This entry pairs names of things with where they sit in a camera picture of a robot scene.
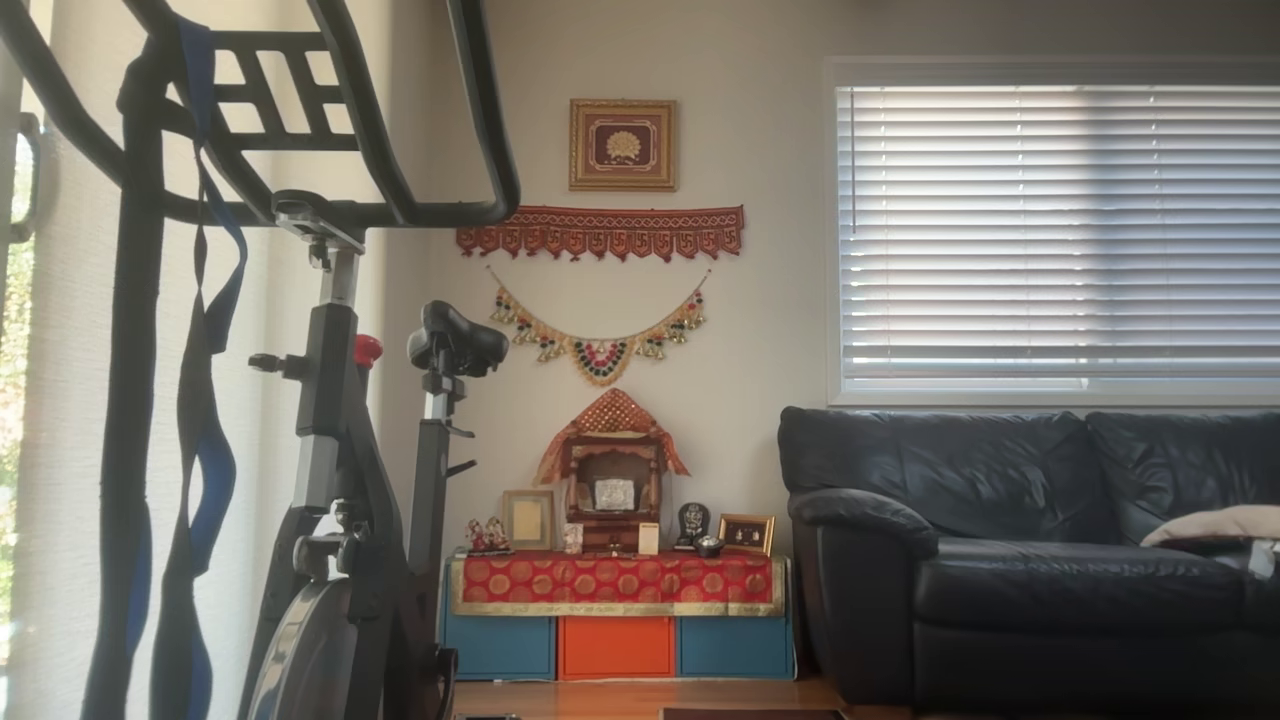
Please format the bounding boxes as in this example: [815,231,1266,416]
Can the small gold framed picture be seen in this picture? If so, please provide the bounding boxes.
[718,513,776,557]

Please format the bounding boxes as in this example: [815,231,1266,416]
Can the gold framed wall picture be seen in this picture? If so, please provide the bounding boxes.
[569,98,678,192]

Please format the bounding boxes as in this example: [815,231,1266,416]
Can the black leather sofa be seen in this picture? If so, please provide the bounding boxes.
[778,405,1280,713]

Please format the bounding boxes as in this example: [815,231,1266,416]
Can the beige cushion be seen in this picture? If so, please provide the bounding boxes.
[1140,505,1280,549]

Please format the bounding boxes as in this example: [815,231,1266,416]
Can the beaded garland wall hanging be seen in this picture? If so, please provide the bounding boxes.
[487,265,713,388]

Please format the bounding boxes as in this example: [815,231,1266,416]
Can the white window blinds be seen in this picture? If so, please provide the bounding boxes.
[836,85,1280,393]

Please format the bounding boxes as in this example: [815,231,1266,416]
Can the blue black hanging strap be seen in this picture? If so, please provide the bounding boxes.
[80,15,251,720]

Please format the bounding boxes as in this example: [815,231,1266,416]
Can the red gold patterned cloth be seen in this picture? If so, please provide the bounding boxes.
[449,553,788,617]

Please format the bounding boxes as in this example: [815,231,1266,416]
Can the red embroidered wall hanging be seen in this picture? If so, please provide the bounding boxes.
[456,205,746,264]

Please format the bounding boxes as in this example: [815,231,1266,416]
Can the blue storage bin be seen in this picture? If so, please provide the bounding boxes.
[441,615,556,682]
[678,616,795,680]

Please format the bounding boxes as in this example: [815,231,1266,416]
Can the white window frame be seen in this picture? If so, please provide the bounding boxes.
[825,57,1280,408]

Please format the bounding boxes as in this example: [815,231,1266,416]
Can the small colourful figurines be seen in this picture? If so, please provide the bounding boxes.
[465,517,513,556]

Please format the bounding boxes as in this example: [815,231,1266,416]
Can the dark floor rug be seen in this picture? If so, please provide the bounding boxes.
[660,707,849,720]

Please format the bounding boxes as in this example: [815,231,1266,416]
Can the wooden shrine with canopy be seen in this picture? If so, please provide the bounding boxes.
[533,388,691,554]

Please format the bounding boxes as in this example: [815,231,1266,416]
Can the gold photo frame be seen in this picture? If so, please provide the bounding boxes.
[501,489,556,551]

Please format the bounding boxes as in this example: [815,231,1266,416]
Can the black exercise bike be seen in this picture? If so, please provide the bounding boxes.
[0,0,521,720]

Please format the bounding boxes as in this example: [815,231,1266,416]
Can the white sheer curtain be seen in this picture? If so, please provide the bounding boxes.
[0,0,393,720]

